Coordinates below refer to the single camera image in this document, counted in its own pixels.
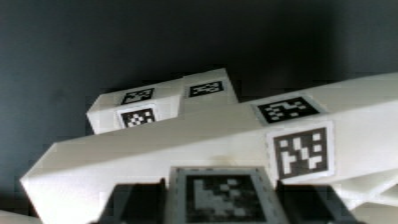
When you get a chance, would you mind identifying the white chair leg tagged cube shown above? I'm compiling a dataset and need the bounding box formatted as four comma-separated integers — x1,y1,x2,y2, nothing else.
165,167,289,224

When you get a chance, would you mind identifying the white chair leg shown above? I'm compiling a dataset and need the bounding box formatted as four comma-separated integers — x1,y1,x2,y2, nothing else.
87,79,183,134
181,69,238,113

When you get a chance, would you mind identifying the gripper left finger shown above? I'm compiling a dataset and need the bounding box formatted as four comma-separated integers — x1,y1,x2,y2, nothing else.
88,179,167,224

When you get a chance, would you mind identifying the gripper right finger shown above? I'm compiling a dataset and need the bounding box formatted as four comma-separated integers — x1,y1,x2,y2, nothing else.
275,182,364,224

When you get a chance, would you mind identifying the white chair back piece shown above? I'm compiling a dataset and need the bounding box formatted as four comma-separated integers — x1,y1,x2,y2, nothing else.
21,72,398,224

